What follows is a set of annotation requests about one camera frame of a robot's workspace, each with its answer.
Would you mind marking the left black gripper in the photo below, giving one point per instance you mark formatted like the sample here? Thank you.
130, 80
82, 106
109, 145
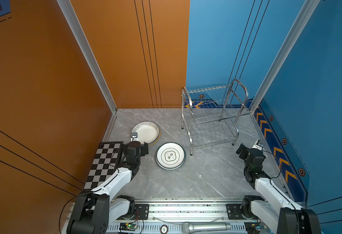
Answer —
143, 149

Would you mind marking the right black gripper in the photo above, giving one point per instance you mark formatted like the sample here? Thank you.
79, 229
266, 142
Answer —
245, 151

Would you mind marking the white deep plate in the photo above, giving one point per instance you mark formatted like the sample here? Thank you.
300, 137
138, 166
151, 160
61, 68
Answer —
147, 132

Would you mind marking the silver wire dish rack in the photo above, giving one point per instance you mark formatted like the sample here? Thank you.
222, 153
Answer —
210, 115

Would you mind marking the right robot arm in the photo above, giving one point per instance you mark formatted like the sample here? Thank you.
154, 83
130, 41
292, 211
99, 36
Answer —
277, 211

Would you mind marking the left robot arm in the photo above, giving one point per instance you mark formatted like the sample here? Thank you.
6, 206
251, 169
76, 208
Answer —
96, 209

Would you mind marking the black white chessboard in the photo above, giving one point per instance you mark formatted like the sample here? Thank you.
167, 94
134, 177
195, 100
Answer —
105, 163

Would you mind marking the green circuit board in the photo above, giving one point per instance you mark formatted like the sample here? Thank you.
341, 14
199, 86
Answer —
128, 228

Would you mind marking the round black white sticker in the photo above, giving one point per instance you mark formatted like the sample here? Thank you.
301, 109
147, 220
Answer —
164, 229

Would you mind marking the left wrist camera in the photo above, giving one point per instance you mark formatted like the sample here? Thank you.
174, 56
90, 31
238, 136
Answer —
134, 136

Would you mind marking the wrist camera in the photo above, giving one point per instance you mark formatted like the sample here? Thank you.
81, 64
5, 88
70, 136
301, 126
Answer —
258, 144
134, 136

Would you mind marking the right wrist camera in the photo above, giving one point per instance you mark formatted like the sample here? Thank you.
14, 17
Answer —
258, 144

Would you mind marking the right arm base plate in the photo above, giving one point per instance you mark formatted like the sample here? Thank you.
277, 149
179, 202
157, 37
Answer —
239, 211

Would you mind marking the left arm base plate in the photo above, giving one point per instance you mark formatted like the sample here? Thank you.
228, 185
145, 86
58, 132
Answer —
141, 209

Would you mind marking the aluminium rail frame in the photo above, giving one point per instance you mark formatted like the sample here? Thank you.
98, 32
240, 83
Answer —
174, 213

